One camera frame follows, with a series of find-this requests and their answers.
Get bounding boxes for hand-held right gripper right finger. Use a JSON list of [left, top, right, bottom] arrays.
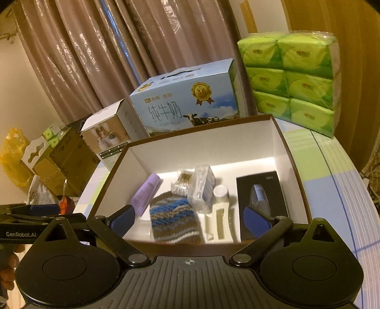
[[230, 206, 346, 268]]

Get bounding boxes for person's left hand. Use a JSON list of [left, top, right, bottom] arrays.
[[0, 242, 25, 287]]

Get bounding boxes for blue milk carton box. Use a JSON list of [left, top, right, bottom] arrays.
[[130, 58, 248, 137]]

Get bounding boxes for white plastic bag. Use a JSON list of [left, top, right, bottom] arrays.
[[28, 175, 60, 206]]

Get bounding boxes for brown shipping carton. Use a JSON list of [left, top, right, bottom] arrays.
[[33, 126, 101, 197]]

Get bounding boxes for yellow plastic bag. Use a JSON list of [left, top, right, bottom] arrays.
[[0, 128, 34, 188]]

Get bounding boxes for brown curtain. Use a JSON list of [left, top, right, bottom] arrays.
[[12, 0, 241, 125]]

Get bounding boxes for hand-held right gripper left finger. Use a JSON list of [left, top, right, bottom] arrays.
[[35, 204, 151, 267]]

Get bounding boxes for white and brown product box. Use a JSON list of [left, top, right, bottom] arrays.
[[81, 99, 149, 171]]

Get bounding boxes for quilted chair cushion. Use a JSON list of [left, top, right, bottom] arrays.
[[359, 154, 380, 208]]

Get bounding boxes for brown cardboard box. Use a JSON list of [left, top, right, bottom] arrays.
[[86, 114, 312, 247]]

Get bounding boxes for green tissue multipack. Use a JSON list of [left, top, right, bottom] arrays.
[[237, 30, 340, 139]]

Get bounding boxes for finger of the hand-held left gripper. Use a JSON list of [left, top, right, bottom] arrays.
[[0, 203, 60, 223]]

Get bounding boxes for blue tissue pack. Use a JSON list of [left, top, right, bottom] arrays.
[[188, 165, 217, 213]]

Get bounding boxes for black product box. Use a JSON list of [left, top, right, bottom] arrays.
[[236, 171, 290, 241]]

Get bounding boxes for striped knit pouch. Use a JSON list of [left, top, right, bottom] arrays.
[[149, 192, 202, 245]]

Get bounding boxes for orange tool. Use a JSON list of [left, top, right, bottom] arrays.
[[58, 178, 75, 215]]

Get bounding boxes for wooden strip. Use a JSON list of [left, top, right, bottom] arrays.
[[240, 0, 259, 34]]

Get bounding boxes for cotton swab bag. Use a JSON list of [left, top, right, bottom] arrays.
[[171, 169, 196, 197]]

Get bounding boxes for white cardboard insert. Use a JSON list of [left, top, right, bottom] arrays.
[[21, 138, 49, 167]]

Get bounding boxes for white pill bottle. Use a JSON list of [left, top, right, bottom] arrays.
[[214, 185, 230, 205]]

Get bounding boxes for purple tube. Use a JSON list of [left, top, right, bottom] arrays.
[[130, 174, 162, 217]]

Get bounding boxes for small green tissue packs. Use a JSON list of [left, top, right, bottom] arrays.
[[42, 124, 65, 148]]

